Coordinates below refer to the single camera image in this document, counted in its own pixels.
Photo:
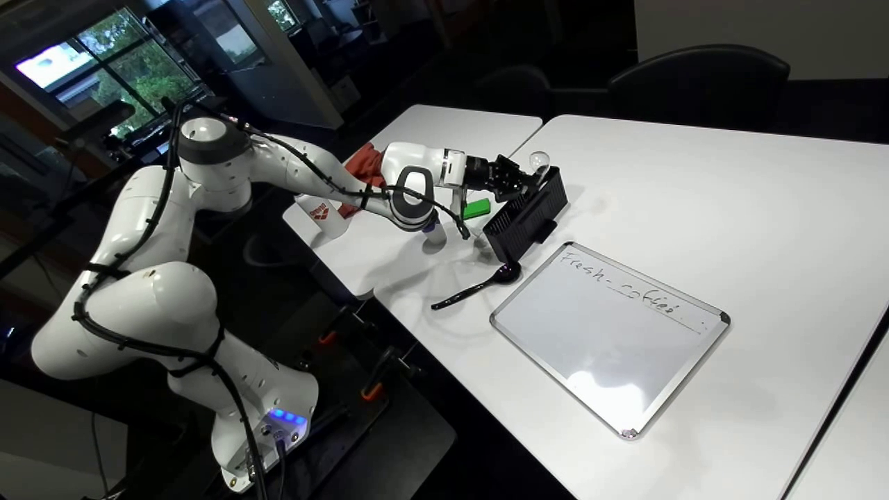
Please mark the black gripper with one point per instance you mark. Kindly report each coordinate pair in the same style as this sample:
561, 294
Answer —
490, 175

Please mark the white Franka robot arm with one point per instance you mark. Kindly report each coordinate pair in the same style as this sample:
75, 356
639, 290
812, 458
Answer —
168, 306

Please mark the black organizer box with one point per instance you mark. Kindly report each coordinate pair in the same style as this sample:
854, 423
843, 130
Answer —
532, 226

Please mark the small green block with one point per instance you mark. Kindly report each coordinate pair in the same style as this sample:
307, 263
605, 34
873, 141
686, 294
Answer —
475, 208

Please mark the small black chair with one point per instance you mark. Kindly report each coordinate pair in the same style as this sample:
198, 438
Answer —
515, 87

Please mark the red cloth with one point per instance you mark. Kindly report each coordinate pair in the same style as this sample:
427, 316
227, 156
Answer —
362, 163

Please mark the metal framed whiteboard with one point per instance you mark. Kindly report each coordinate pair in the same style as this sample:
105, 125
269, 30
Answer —
601, 334

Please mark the large black chair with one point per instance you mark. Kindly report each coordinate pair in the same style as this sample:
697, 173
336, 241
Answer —
704, 77

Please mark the orange black clamp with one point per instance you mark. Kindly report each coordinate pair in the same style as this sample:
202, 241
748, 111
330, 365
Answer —
372, 391
325, 337

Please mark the bright computer monitor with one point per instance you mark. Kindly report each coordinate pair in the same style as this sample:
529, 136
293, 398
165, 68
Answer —
56, 68

